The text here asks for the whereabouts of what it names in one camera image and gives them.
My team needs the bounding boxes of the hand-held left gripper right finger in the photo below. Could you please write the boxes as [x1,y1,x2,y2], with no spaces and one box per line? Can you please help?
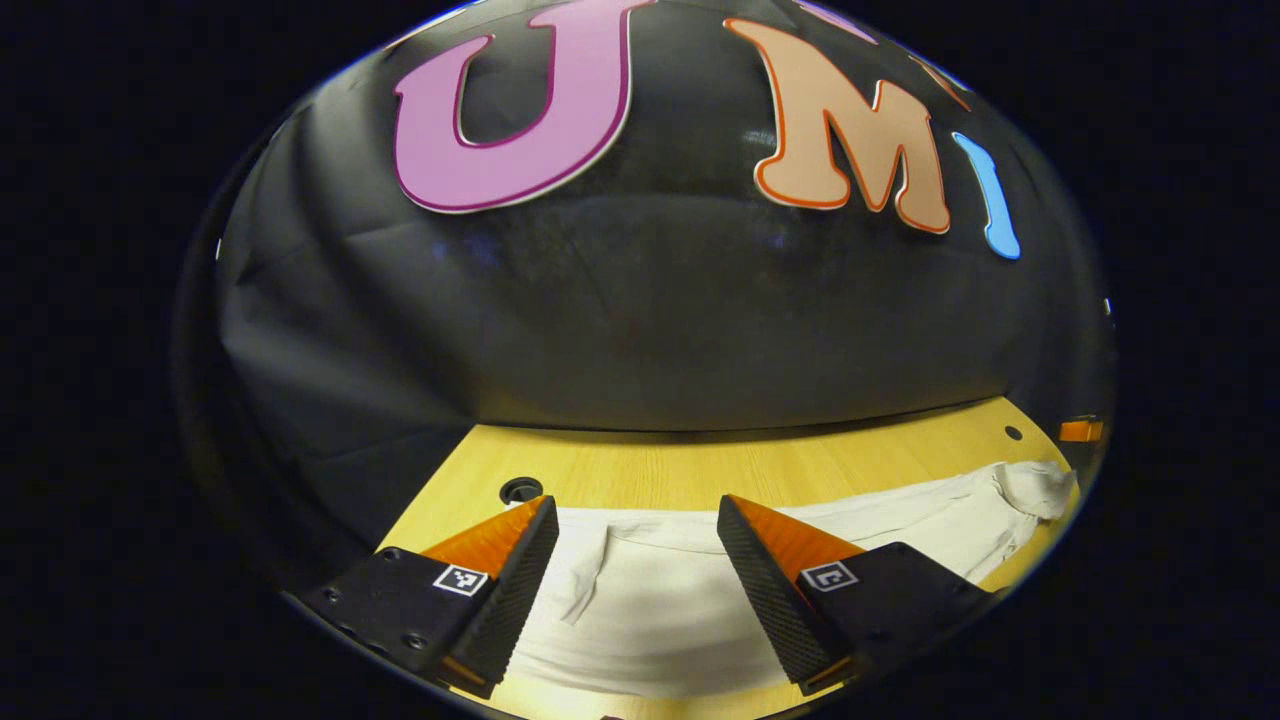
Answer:
[716,494,1001,697]

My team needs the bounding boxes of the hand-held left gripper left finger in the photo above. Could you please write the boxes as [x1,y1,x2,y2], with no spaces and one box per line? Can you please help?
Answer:
[300,494,561,699]

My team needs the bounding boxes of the white jeans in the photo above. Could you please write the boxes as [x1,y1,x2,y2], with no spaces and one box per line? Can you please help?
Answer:
[505,460,1081,701]

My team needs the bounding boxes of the black backdrop cloth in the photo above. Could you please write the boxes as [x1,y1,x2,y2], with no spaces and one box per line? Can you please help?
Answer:
[170,0,1116,591]

